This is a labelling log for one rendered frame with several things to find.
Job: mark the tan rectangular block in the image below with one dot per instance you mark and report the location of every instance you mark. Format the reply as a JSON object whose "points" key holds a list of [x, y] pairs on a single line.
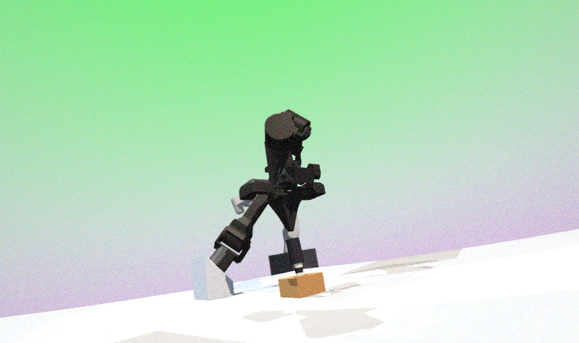
{"points": [[301, 286]]}

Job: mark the white marker with black band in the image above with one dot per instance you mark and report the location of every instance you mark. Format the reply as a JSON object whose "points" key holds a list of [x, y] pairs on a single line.
{"points": [[299, 269]]}

